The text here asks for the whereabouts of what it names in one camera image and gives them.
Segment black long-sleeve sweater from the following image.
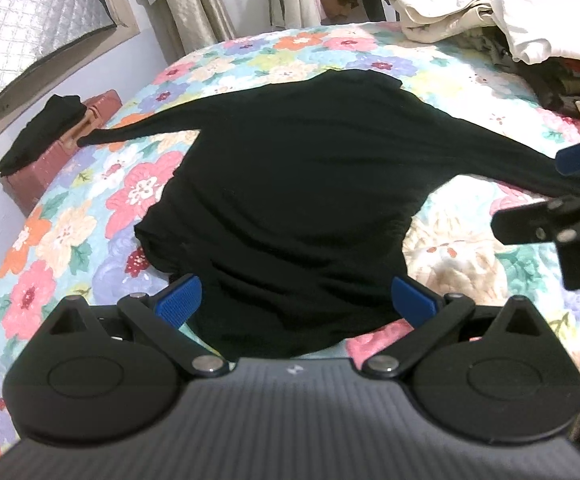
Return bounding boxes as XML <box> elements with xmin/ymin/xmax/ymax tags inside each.
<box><xmin>82</xmin><ymin>70</ymin><xmax>580</xmax><ymax>361</ymax></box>

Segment dark clothes pile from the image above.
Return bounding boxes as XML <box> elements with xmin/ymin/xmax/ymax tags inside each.
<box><xmin>455</xmin><ymin>27</ymin><xmax>580</xmax><ymax>118</ymax></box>

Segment folded black clothes on suitcase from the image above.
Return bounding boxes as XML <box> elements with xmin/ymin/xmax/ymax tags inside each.
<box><xmin>0</xmin><ymin>94</ymin><xmax>87</xmax><ymax>177</ymax></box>

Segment cream jacket pile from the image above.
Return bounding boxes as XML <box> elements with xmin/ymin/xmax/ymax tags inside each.
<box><xmin>389</xmin><ymin>0</ymin><xmax>580</xmax><ymax>65</ymax></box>

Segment red suitcase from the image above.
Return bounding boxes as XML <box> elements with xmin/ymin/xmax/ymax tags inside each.
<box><xmin>0</xmin><ymin>90</ymin><xmax>122</xmax><ymax>214</ymax></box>

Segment beige curtain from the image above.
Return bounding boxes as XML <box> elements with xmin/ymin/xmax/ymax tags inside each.
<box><xmin>145</xmin><ymin>0</ymin><xmax>237</xmax><ymax>63</ymax></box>

